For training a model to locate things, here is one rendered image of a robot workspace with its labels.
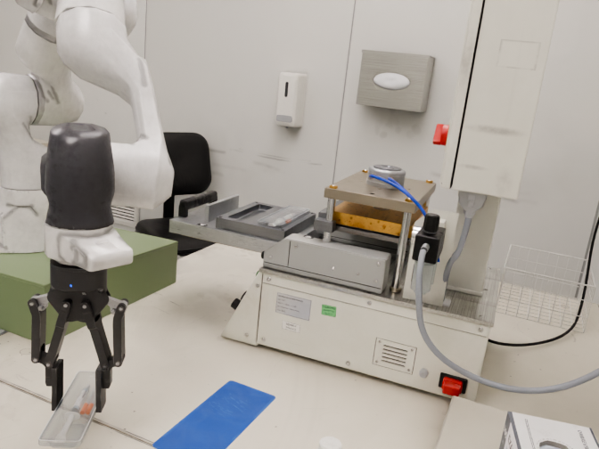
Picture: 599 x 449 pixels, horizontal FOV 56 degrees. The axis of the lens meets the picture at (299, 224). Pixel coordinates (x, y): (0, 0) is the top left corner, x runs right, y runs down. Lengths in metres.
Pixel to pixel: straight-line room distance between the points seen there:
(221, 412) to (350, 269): 0.35
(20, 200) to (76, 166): 0.62
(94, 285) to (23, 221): 0.59
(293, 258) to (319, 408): 0.29
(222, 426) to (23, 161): 0.73
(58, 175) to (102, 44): 0.26
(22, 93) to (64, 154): 0.59
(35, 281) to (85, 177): 0.47
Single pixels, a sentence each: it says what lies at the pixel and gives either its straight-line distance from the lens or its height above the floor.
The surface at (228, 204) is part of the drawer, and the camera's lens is 1.38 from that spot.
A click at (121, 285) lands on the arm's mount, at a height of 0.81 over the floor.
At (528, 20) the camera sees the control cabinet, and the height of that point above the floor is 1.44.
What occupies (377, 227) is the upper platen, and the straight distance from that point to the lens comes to 1.13.
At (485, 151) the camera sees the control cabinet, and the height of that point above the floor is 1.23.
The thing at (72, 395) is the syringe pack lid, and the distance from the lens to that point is 0.97.
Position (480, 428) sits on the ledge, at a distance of 1.02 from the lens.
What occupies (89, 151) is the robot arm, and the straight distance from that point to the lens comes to 0.78.
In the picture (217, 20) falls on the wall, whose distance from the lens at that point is 3.16.
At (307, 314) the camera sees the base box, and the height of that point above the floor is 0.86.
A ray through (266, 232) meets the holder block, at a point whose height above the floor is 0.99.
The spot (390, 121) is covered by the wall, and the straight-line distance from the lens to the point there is 2.76.
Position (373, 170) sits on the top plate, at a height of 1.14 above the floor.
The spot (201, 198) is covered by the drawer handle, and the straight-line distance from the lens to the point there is 1.38.
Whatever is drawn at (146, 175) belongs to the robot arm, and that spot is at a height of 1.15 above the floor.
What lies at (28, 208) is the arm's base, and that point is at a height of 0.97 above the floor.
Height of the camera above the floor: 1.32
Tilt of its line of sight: 15 degrees down
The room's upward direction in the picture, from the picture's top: 6 degrees clockwise
